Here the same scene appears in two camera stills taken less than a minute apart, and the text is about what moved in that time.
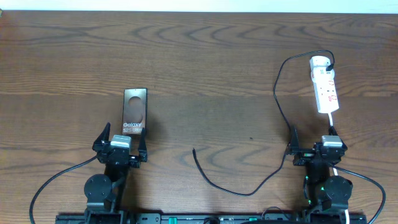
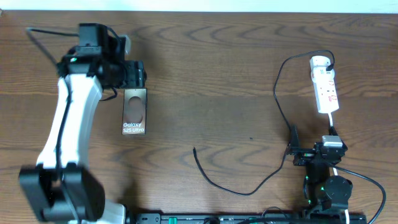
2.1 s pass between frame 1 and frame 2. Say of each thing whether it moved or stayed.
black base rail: stayed
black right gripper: stayed
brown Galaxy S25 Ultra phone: stayed
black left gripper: moved
